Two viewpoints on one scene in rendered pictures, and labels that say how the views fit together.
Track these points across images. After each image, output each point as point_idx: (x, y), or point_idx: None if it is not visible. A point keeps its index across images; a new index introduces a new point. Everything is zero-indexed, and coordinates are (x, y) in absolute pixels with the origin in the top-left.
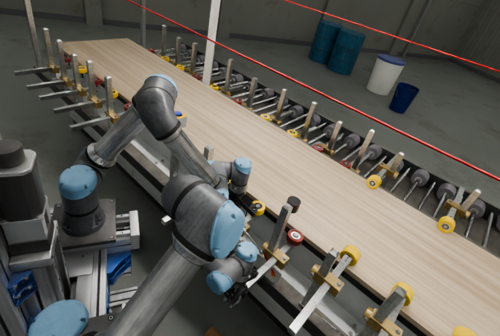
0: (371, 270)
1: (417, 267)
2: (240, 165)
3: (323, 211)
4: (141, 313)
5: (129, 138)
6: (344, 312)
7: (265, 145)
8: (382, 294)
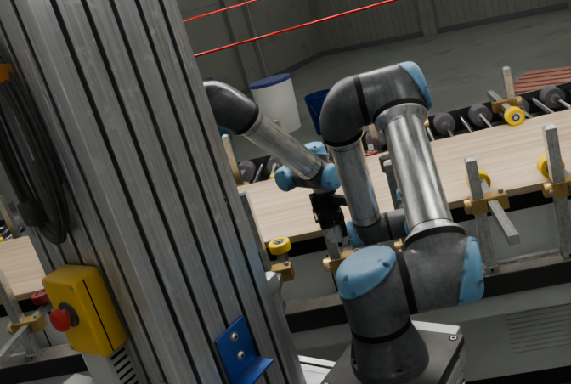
0: (508, 180)
1: (535, 153)
2: (313, 148)
3: None
4: (426, 174)
5: None
6: (526, 256)
7: (268, 199)
8: (538, 182)
